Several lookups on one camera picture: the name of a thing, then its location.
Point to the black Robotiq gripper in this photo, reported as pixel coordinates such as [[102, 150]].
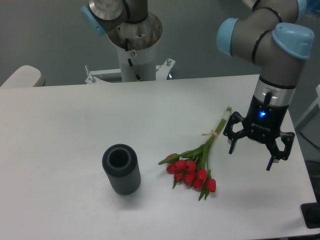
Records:
[[265, 120]]

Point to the red tulip bouquet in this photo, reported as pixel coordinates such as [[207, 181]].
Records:
[[192, 166]]

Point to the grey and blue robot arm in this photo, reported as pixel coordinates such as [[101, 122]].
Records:
[[268, 38]]

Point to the white furniture at right edge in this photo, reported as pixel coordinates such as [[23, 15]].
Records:
[[308, 115]]

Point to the black device at table edge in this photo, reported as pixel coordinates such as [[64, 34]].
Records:
[[311, 214]]

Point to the dark grey ribbed vase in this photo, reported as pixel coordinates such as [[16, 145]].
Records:
[[120, 163]]

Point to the beige chair back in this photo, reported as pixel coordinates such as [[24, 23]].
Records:
[[24, 77]]

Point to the white pedestal base frame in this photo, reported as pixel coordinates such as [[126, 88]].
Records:
[[163, 72]]

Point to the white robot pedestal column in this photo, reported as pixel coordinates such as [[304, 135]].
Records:
[[136, 46]]

